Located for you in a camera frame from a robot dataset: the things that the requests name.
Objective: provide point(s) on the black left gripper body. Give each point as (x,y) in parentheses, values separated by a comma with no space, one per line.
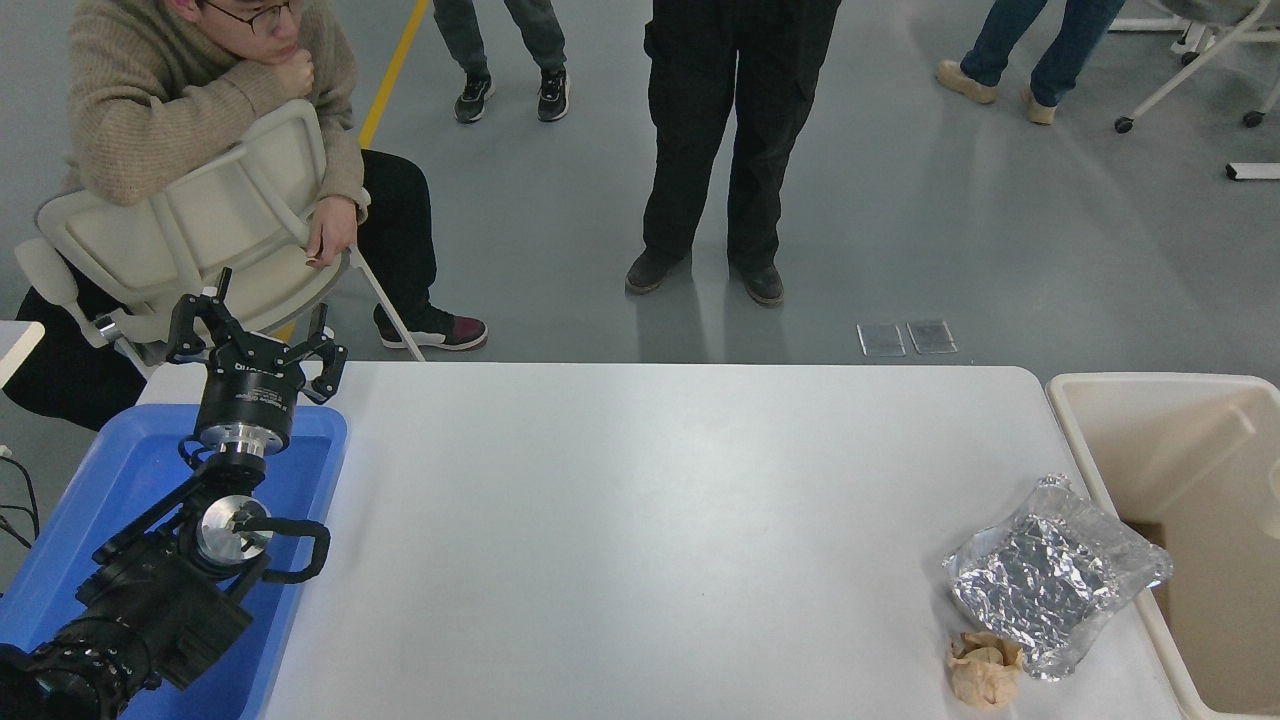
(250,390)

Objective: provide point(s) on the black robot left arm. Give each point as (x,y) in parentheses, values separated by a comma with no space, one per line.
(150,600)

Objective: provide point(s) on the person's left hand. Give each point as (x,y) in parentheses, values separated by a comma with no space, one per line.
(332,228)

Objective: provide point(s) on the person's right hand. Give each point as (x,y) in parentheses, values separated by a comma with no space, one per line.
(294,72)

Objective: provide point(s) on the white plastic chair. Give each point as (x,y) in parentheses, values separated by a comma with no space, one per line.
(220,240)

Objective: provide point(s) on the blue plastic tray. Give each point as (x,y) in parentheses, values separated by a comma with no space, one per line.
(120,480)

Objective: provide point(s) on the white side table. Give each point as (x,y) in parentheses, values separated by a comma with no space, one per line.
(18,345)

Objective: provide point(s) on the person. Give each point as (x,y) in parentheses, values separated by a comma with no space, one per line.
(540,30)
(1060,40)
(730,100)
(150,90)

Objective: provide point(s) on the clear floor plate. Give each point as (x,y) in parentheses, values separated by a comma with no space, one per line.
(932,337)
(882,340)

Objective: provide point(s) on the crumpled tan paper ball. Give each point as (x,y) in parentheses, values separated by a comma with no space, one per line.
(985,670)

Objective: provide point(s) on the crumpled silver foil tray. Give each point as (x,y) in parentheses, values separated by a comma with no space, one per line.
(1050,580)

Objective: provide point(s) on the large pale plastic bin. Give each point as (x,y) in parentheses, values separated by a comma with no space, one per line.
(1200,450)

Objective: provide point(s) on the white wheeled office chair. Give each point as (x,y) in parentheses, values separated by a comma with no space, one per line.
(1190,60)

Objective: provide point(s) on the white metal bar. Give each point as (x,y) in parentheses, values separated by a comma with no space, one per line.
(1255,173)

